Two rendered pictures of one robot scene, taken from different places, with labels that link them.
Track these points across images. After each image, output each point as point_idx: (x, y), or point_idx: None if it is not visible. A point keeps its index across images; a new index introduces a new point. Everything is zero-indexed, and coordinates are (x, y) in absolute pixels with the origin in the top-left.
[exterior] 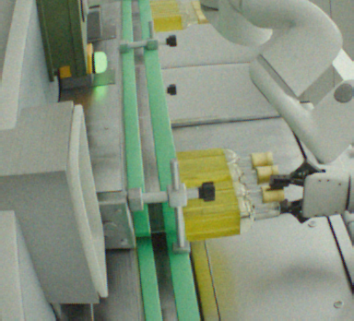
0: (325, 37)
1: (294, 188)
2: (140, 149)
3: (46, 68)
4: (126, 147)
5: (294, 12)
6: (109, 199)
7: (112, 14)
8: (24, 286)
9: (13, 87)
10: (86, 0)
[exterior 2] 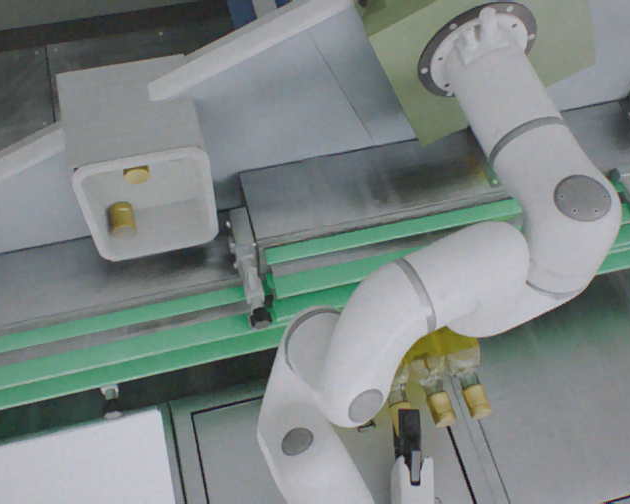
0: (316, 389)
1: (542, 480)
2: (355, 246)
3: (393, 93)
4: (357, 231)
5: (332, 332)
6: (237, 231)
7: None
8: (18, 179)
9: (198, 72)
10: (435, 75)
